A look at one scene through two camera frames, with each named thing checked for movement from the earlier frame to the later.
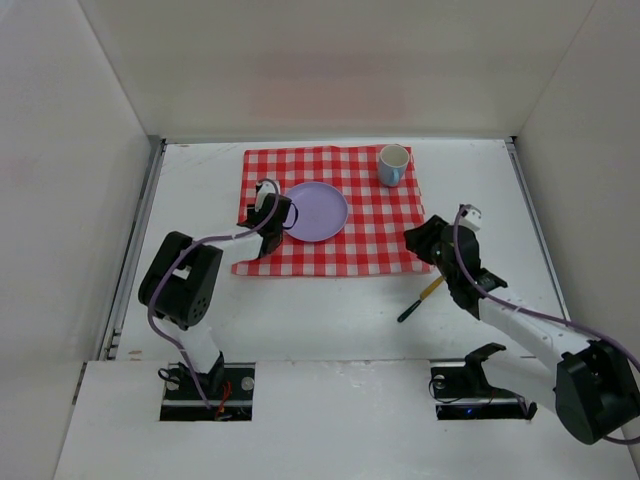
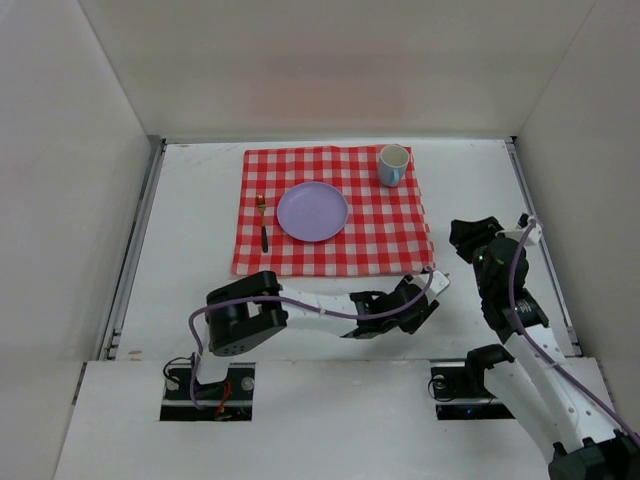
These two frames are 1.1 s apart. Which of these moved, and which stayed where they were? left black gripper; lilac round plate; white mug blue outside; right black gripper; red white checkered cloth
Moved: left black gripper; right black gripper
Stayed: lilac round plate; white mug blue outside; red white checkered cloth
